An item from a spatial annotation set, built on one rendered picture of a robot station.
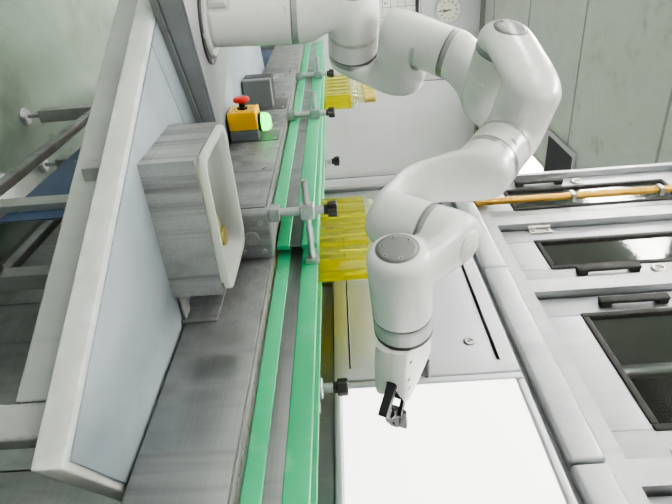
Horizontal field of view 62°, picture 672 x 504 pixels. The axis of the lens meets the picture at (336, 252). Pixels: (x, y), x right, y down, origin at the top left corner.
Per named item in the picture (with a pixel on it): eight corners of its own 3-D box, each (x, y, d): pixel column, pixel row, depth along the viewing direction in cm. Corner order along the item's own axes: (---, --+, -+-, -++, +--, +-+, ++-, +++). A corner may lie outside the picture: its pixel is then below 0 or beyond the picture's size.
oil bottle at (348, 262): (280, 286, 113) (385, 279, 112) (276, 262, 110) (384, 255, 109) (282, 271, 118) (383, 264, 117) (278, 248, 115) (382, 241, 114)
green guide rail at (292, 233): (277, 250, 109) (317, 248, 108) (276, 246, 108) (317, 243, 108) (307, 60, 259) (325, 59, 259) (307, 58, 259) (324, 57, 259)
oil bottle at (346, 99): (304, 112, 216) (376, 106, 215) (302, 97, 213) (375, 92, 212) (304, 108, 221) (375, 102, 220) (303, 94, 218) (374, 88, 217)
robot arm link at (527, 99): (410, 148, 86) (431, 61, 74) (470, 88, 98) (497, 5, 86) (506, 197, 81) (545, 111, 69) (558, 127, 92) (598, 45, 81)
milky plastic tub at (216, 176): (176, 299, 86) (232, 295, 86) (139, 163, 75) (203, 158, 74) (199, 243, 101) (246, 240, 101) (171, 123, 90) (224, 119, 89)
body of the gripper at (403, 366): (390, 286, 75) (395, 339, 83) (359, 342, 69) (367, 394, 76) (444, 300, 72) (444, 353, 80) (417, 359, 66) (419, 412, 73)
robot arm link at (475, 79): (467, 5, 94) (548, 35, 90) (447, 76, 104) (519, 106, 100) (432, 38, 86) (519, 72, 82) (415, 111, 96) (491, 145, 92)
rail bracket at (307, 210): (276, 267, 105) (341, 263, 105) (263, 186, 97) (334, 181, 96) (277, 259, 108) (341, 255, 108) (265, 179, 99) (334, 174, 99)
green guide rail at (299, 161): (272, 217, 105) (314, 214, 105) (271, 212, 104) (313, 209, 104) (306, 44, 256) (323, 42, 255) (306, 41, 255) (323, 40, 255)
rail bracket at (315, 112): (286, 122, 152) (335, 118, 151) (283, 95, 148) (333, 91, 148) (287, 118, 155) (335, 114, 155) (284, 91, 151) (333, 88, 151)
